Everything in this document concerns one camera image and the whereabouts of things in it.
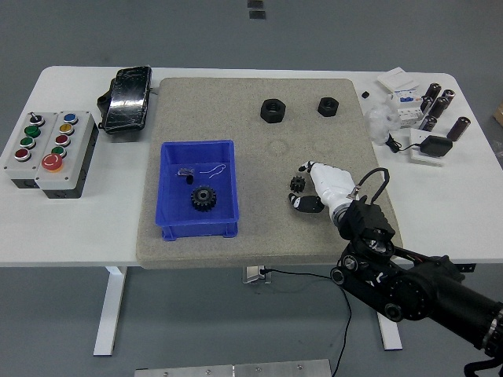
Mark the silver socket under table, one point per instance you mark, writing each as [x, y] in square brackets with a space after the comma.
[253, 273]

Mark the dark floor plate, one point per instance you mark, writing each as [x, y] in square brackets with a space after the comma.
[255, 4]
[257, 14]

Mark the white square panel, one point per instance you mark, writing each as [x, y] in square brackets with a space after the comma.
[422, 159]

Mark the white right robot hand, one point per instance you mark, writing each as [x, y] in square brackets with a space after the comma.
[332, 184]

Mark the grey emergency stop button box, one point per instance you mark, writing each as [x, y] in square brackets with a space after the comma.
[74, 165]

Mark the white flat switch panel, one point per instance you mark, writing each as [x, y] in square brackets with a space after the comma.
[397, 80]

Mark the large black gear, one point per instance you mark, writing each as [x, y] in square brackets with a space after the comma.
[204, 198]

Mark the small black square chip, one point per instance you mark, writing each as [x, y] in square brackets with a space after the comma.
[366, 94]

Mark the small black hex nut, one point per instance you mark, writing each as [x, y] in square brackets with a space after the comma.
[328, 106]

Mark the grey-brown foam mat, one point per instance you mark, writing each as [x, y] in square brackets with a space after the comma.
[275, 243]

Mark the brown cardboard box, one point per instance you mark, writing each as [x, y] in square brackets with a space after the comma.
[499, 114]

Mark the blue plastic box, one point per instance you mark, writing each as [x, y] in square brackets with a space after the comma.
[177, 220]

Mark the dark cylindrical capacitor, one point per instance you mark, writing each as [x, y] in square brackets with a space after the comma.
[447, 96]
[426, 105]
[459, 128]
[439, 107]
[428, 123]
[434, 90]

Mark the white table leg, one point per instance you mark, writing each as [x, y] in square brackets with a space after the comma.
[391, 334]
[110, 310]

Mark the grey metal plate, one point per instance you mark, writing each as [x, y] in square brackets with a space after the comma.
[232, 369]

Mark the black wrapped electronic device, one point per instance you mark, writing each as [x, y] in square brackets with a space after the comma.
[126, 98]

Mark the crumpled clear plastic bag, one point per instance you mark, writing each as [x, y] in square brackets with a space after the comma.
[379, 123]

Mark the white circuit breaker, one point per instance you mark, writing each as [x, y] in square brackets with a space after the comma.
[406, 104]

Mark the large black hex nut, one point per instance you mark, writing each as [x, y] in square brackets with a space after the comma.
[272, 110]

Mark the grey selector switch button box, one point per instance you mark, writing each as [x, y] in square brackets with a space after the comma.
[15, 165]

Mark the small metal clip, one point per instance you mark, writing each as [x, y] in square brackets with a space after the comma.
[185, 171]

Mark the small black gear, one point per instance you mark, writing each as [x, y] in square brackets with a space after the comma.
[297, 184]

